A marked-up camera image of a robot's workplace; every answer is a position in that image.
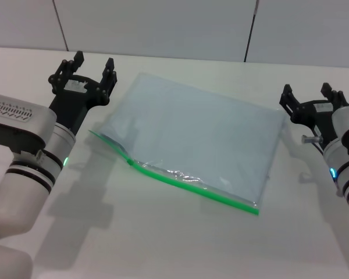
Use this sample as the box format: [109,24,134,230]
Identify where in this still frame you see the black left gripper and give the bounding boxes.
[48,50,118,135]

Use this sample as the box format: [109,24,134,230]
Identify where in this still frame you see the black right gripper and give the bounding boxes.
[279,82,349,151]

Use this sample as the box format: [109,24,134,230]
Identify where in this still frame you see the clear green-zip document bag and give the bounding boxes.
[88,71,289,217]

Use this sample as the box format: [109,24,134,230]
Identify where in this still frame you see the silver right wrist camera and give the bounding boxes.
[332,105,349,158]

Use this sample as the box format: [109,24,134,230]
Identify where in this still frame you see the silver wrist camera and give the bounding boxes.
[0,91,58,155]
[332,105,349,158]

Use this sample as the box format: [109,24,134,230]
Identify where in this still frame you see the right arm signal cable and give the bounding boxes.
[301,134,325,153]

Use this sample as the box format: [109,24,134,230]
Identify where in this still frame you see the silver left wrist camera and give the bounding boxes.
[0,91,58,155]

